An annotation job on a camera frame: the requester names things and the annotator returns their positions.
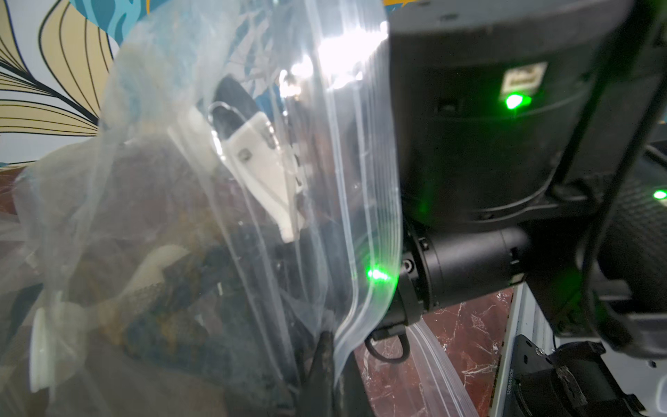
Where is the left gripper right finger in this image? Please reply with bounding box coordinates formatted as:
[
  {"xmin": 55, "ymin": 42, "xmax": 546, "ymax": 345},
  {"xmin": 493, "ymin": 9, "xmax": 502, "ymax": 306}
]
[{"xmin": 340, "ymin": 354, "xmax": 375, "ymax": 417}]

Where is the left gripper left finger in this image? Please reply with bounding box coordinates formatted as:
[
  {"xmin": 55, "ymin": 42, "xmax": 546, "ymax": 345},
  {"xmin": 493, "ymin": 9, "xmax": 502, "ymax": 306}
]
[{"xmin": 295, "ymin": 331, "xmax": 335, "ymax": 417}]

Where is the clear plastic vacuum bag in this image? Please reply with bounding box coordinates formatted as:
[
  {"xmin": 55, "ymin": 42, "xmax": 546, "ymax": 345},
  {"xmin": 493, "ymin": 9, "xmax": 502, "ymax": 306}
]
[{"xmin": 1, "ymin": 1, "xmax": 476, "ymax": 416}]

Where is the olive tan plaid blanket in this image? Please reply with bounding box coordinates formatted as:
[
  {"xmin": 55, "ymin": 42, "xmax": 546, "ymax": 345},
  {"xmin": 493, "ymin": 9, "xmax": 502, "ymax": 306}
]
[{"xmin": 35, "ymin": 138, "xmax": 295, "ymax": 416}]

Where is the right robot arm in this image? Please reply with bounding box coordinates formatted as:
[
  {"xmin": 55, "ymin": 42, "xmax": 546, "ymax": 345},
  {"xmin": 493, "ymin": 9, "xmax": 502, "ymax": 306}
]
[{"xmin": 369, "ymin": 1, "xmax": 666, "ymax": 359}]

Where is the white vacuum valve cap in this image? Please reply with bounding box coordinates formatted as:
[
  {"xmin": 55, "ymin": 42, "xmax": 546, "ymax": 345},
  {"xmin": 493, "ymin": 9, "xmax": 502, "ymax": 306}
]
[{"xmin": 29, "ymin": 302, "xmax": 87, "ymax": 395}]

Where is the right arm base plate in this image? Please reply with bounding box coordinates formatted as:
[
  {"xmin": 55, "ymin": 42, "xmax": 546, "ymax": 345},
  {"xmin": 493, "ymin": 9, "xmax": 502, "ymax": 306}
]
[{"xmin": 502, "ymin": 335, "xmax": 645, "ymax": 417}]

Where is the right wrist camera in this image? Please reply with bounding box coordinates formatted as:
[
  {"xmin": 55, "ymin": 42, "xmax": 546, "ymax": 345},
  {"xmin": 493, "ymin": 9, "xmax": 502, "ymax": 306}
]
[{"xmin": 175, "ymin": 76, "xmax": 305, "ymax": 243}]

